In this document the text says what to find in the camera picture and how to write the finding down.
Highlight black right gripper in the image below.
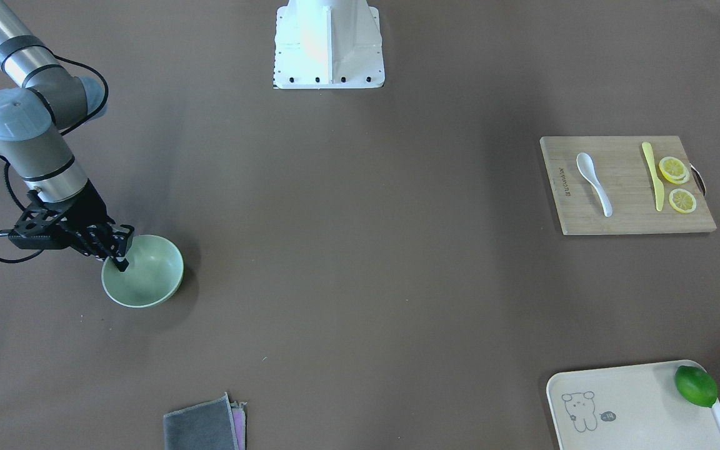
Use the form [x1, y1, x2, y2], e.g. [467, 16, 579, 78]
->
[9, 181, 134, 273]

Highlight green bowl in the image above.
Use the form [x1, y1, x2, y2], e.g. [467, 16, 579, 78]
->
[101, 234, 184, 308]

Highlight white ceramic spoon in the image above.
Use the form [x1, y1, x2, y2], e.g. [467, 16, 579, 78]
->
[576, 152, 613, 218]

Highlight stacked lemon slices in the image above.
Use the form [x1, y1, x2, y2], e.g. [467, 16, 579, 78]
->
[657, 156, 691, 185]

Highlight lemon slice single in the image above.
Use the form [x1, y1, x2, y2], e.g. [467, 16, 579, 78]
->
[668, 188, 698, 214]

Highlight yellow plastic knife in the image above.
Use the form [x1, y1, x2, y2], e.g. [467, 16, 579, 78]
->
[642, 141, 665, 213]

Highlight bamboo cutting board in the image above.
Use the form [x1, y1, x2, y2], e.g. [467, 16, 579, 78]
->
[540, 136, 716, 236]

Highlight grey folded cloth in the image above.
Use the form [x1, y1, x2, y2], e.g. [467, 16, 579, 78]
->
[163, 392, 248, 449]

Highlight green lime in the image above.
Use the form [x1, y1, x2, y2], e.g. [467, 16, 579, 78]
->
[674, 366, 718, 408]

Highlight cream rabbit tray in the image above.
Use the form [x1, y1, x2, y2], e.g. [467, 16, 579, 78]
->
[546, 359, 720, 449]

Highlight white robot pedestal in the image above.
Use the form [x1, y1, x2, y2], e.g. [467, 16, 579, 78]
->
[272, 1, 386, 89]

